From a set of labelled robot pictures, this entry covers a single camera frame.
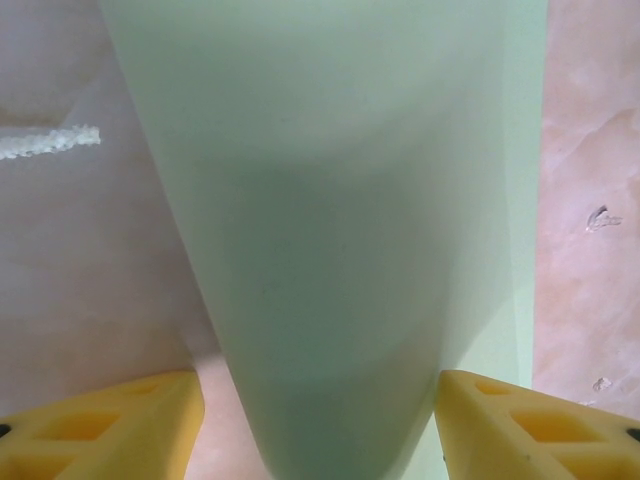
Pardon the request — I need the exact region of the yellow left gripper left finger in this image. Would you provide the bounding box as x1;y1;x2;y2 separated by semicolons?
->
0;368;207;480

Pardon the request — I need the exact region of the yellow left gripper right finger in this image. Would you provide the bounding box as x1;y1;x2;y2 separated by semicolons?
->
433;368;640;480

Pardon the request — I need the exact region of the green cloth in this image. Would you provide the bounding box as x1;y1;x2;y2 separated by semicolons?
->
97;0;549;480

